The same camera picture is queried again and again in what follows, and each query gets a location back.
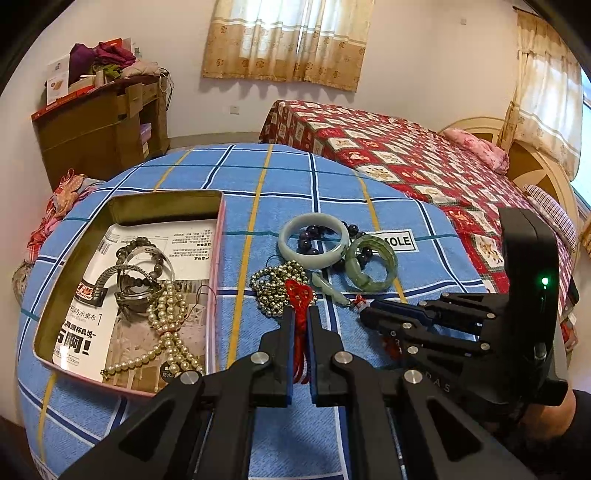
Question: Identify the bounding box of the blue plaid tablecloth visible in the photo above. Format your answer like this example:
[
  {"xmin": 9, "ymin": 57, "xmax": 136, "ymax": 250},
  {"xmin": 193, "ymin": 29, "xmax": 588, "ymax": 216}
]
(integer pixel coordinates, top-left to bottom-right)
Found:
[{"xmin": 16, "ymin": 144, "xmax": 513, "ymax": 480}]

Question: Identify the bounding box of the striped pillow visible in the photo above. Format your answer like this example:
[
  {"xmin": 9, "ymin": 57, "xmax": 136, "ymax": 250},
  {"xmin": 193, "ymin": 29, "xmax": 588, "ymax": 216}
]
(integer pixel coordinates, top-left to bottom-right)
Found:
[{"xmin": 522, "ymin": 185, "xmax": 578, "ymax": 252}]

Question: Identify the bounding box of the wooden headboard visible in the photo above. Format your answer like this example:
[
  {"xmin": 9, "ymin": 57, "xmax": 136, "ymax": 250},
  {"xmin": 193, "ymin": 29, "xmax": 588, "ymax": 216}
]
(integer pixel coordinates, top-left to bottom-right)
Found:
[{"xmin": 445, "ymin": 116, "xmax": 591, "ymax": 259}]

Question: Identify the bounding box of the metallic bead necklace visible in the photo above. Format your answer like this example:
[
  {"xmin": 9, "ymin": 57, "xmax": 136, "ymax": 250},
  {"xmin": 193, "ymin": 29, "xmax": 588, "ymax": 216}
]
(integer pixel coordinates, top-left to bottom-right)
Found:
[{"xmin": 250, "ymin": 261, "xmax": 315, "ymax": 318}]

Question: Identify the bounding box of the jade pendant with red cord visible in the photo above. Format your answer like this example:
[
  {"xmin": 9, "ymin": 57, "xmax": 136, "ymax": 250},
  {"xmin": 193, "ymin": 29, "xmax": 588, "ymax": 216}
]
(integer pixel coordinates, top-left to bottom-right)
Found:
[{"xmin": 311, "ymin": 271, "xmax": 368, "ymax": 311}]

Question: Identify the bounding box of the pearl necklace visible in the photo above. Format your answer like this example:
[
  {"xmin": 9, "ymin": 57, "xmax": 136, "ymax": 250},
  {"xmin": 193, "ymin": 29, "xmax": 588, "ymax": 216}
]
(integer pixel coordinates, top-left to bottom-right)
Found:
[{"xmin": 100, "ymin": 281, "xmax": 206, "ymax": 381}]

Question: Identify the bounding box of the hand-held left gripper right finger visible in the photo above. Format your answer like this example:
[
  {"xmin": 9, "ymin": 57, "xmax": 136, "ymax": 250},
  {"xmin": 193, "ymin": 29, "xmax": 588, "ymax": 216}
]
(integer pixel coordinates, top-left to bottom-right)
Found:
[{"xmin": 307, "ymin": 308, "xmax": 536, "ymax": 480}]

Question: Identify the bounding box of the dark bead bracelet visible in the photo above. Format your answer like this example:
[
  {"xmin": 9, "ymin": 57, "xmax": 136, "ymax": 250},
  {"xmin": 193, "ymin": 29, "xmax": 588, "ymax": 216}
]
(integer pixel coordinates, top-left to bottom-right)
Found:
[{"xmin": 295, "ymin": 222, "xmax": 375, "ymax": 273}]

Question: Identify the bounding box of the pale jade bangle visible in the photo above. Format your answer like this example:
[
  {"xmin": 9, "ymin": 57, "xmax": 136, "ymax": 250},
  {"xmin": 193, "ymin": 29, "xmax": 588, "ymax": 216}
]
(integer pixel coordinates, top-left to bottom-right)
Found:
[{"xmin": 278, "ymin": 213, "xmax": 350, "ymax": 267}]

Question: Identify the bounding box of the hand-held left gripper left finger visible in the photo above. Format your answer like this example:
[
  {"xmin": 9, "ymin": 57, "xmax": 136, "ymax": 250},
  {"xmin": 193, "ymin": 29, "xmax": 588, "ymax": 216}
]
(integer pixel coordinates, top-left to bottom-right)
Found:
[{"xmin": 60, "ymin": 307, "xmax": 296, "ymax": 480}]

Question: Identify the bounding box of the beige patterned curtain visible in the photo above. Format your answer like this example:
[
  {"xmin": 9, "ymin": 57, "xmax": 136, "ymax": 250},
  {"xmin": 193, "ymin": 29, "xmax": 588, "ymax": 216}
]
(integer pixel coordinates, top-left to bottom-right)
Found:
[
  {"xmin": 202, "ymin": 0, "xmax": 375, "ymax": 93},
  {"xmin": 499, "ymin": 9, "xmax": 583, "ymax": 181}
]

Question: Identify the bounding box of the white cardboard box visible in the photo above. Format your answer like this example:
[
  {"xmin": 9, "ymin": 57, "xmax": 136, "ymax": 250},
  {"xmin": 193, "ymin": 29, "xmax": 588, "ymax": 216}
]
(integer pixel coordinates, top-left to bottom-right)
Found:
[{"xmin": 45, "ymin": 53, "xmax": 72, "ymax": 104}]

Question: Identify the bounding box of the silver stretch band watch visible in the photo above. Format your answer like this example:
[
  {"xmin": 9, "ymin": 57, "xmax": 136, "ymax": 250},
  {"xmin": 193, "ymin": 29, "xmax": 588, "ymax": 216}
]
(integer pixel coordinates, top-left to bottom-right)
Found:
[{"xmin": 88, "ymin": 251, "xmax": 178, "ymax": 315}]

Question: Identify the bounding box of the floral cloth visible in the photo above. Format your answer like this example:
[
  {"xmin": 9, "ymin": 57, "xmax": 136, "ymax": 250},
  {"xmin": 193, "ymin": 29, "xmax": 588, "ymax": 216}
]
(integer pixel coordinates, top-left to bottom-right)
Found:
[{"xmin": 11, "ymin": 261, "xmax": 38, "ymax": 305}]

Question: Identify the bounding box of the pink pillow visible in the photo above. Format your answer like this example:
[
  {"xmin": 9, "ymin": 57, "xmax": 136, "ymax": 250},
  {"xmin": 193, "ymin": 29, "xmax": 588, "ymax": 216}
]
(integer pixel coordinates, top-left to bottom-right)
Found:
[{"xmin": 441, "ymin": 128, "xmax": 510, "ymax": 175}]

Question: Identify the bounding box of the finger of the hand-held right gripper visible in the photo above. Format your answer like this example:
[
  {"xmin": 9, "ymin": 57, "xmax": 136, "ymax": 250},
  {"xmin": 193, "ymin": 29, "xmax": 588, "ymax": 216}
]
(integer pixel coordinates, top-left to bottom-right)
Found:
[
  {"xmin": 369, "ymin": 292, "xmax": 504, "ymax": 334},
  {"xmin": 359, "ymin": 308, "xmax": 495, "ymax": 361}
]

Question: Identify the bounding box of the green segmented jade bangle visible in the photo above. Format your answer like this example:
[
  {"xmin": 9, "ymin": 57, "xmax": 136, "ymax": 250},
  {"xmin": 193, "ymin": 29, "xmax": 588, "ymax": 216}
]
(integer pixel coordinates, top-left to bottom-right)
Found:
[{"xmin": 345, "ymin": 235, "xmax": 399, "ymax": 291}]

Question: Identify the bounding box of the flat red box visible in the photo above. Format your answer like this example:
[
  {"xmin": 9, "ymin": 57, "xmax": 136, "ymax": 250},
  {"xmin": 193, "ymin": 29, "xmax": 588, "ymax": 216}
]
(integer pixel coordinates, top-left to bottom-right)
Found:
[{"xmin": 31, "ymin": 83, "xmax": 116, "ymax": 121}]

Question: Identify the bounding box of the wooden desk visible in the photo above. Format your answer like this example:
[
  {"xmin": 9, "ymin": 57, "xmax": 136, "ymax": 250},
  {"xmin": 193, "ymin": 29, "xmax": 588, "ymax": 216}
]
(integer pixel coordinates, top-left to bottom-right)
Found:
[{"xmin": 31, "ymin": 76, "xmax": 171, "ymax": 183}]

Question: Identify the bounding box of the printed paper leaflet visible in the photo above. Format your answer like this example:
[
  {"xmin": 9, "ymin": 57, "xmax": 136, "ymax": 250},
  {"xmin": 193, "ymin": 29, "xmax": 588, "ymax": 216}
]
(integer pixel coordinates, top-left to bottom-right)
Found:
[{"xmin": 51, "ymin": 219, "xmax": 218, "ymax": 395}]

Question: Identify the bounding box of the grey bead bracelet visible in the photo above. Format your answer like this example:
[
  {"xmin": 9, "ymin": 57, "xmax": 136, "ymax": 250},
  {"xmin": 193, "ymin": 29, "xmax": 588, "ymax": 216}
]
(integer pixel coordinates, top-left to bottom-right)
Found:
[{"xmin": 115, "ymin": 236, "xmax": 169, "ymax": 283}]

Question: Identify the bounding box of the pink metal tin box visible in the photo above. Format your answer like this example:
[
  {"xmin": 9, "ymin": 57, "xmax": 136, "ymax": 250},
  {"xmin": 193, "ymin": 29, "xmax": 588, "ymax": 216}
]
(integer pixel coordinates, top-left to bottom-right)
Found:
[{"xmin": 32, "ymin": 188, "xmax": 226, "ymax": 398}]

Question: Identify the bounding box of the pile of colourful clothes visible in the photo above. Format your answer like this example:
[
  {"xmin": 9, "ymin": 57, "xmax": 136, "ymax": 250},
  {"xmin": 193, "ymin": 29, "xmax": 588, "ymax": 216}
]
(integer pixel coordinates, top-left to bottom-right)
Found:
[{"xmin": 25, "ymin": 168, "xmax": 105, "ymax": 259}]

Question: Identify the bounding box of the red knot tassel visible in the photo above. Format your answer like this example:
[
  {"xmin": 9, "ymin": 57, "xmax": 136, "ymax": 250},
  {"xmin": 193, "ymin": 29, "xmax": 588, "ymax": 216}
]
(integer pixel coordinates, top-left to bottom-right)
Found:
[{"xmin": 284, "ymin": 278, "xmax": 319, "ymax": 386}]

